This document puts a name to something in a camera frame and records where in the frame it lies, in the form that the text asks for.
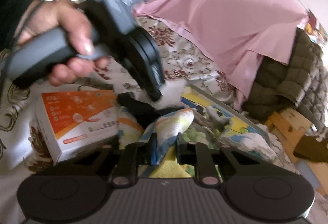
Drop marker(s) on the grey tray with cartoon liner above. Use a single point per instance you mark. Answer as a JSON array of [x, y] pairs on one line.
[[216, 124]]

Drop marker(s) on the striped pastel soft cloth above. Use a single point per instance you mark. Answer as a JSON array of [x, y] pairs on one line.
[[166, 128]]

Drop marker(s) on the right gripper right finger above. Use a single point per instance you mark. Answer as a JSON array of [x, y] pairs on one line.
[[199, 156]]

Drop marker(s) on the olive quilted puffer jacket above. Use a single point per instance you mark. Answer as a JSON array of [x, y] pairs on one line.
[[303, 82]]

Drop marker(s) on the colourful wall poster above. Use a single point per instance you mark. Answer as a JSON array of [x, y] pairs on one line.
[[315, 30]]

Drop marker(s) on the orange white cardboard box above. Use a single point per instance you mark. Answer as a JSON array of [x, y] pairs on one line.
[[74, 123]]

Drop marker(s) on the wooden bed frame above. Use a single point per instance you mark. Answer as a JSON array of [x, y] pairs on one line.
[[289, 126]]

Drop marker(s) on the pink hanging sheet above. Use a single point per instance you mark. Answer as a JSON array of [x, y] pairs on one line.
[[235, 34]]

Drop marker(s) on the floral satin bed cover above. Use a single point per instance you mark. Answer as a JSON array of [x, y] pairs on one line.
[[23, 151]]

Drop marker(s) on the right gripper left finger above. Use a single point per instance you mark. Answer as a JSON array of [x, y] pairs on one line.
[[134, 155]]

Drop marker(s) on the person's left hand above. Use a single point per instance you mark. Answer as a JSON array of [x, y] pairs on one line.
[[62, 13]]

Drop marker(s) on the brown printed cloth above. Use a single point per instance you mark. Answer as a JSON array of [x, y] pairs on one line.
[[309, 148]]

